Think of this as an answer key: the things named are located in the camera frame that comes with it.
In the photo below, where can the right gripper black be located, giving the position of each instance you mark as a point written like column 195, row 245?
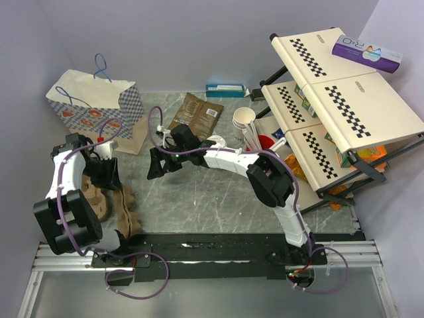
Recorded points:
column 156, row 169

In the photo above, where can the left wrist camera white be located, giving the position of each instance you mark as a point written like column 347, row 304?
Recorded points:
column 105, row 150

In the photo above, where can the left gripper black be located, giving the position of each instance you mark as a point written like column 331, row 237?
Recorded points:
column 106, row 181

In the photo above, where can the brown pulp cup carrier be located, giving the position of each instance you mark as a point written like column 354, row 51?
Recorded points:
column 128, row 223

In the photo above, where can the green snack boxes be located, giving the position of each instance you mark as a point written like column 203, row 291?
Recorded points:
column 304, row 102

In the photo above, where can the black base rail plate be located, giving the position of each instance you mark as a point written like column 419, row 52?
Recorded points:
column 202, row 255

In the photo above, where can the purple white box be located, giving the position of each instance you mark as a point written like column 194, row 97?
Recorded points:
column 367, row 54

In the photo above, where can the stack of paper cups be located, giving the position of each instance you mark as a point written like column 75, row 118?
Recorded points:
column 241, row 118

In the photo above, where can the cream checkered tiered shelf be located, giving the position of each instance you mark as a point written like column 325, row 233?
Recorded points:
column 361, row 122

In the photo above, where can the white plastic cup lid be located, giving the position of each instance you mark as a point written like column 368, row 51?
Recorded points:
column 219, row 141

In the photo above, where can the blue checkered paper bag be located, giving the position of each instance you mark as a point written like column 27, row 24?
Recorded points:
column 94, row 103

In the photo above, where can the teal blue box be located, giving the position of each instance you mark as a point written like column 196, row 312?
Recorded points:
column 216, row 90

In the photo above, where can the red cup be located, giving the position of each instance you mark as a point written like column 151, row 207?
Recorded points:
column 265, row 141

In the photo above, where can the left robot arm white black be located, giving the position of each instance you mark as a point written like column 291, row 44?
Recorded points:
column 67, row 220

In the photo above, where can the brown coffee bean pouch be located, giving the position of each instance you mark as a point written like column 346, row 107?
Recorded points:
column 199, row 115

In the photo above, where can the orange snack packet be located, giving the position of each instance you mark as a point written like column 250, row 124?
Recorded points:
column 294, row 165

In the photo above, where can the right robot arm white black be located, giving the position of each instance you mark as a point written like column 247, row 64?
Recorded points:
column 272, row 181

